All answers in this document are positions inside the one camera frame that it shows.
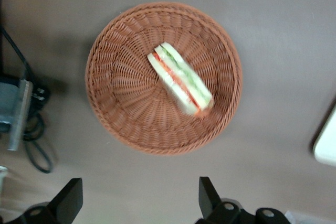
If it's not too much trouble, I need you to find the grey metal mounting plate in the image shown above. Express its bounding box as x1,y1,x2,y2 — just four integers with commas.
7,80,34,152

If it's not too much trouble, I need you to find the blue-grey base block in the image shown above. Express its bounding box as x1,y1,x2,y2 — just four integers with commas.
0,76,22,133

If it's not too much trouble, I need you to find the black cable plug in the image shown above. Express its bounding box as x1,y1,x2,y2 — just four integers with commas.
31,87,51,110

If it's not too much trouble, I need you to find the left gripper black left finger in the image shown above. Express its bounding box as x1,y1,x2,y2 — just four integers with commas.
0,178,83,224

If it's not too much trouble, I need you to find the white bread sandwich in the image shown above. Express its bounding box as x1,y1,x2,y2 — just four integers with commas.
146,41,215,116

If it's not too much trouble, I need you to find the round brown wicker basket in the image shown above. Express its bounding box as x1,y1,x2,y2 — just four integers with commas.
84,1,243,156

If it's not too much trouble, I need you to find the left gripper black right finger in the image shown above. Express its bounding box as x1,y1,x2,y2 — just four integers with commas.
195,176,288,224

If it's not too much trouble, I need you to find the cream plastic tray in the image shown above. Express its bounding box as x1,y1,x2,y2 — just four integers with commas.
312,102,336,167

